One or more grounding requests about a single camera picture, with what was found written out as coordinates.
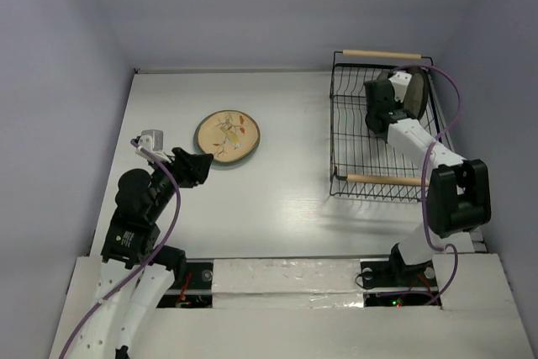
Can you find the grey patterned plate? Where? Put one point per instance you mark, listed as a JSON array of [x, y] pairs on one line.
[[384, 75]]

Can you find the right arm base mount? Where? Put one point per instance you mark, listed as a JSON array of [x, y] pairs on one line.
[[389, 272]]

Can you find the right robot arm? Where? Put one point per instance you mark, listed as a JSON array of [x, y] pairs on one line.
[[454, 191]]

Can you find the teal blue plate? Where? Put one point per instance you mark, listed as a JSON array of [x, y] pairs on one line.
[[199, 151]]

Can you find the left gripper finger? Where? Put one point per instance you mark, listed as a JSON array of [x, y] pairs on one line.
[[200, 159], [201, 172]]

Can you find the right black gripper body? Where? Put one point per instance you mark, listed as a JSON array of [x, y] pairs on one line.
[[398, 114]]

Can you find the black wire dish rack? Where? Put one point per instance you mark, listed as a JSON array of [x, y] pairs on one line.
[[362, 164]]

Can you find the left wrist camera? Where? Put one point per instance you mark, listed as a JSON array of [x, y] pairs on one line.
[[150, 141]]

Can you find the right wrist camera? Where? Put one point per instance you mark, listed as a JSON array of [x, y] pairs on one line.
[[400, 81]]

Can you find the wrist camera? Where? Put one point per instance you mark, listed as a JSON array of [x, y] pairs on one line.
[[400, 81], [150, 141]]

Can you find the beige floral plate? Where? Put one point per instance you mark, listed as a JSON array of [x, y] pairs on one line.
[[229, 136]]

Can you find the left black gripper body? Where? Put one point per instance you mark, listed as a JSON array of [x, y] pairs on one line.
[[187, 174]]

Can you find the dark rimmed plate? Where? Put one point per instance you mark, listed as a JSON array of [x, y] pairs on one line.
[[417, 93]]

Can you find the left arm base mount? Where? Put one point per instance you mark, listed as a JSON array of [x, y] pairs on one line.
[[198, 276]]

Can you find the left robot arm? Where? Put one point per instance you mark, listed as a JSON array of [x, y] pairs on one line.
[[137, 267]]

